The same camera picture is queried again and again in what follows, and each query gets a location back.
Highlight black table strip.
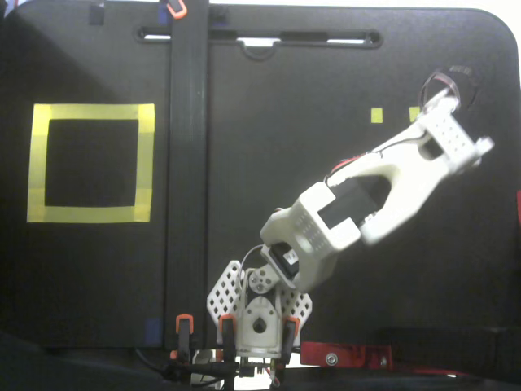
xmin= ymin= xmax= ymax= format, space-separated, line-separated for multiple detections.
xmin=164 ymin=0 xmax=211 ymax=351

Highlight orange black spring clamp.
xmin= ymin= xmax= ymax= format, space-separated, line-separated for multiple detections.
xmin=282 ymin=316 xmax=301 ymax=363
xmin=162 ymin=0 xmax=188 ymax=20
xmin=217 ymin=315 xmax=238 ymax=362
xmin=174 ymin=313 xmax=195 ymax=363

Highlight blue tape piece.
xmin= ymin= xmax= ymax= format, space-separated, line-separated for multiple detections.
xmin=145 ymin=318 xmax=163 ymax=346

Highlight yellow tape square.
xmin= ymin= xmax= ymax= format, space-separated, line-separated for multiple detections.
xmin=26 ymin=103 xmax=156 ymax=224

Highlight red screw clamp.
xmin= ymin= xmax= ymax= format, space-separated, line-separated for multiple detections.
xmin=352 ymin=344 xmax=394 ymax=371

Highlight red metal corner bracket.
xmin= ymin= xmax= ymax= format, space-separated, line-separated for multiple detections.
xmin=300 ymin=340 xmax=355 ymax=367

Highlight red white servo cable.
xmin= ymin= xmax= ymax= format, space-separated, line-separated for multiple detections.
xmin=323 ymin=67 xmax=461 ymax=191

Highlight black power cable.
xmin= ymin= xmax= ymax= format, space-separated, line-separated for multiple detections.
xmin=134 ymin=348 xmax=229 ymax=388

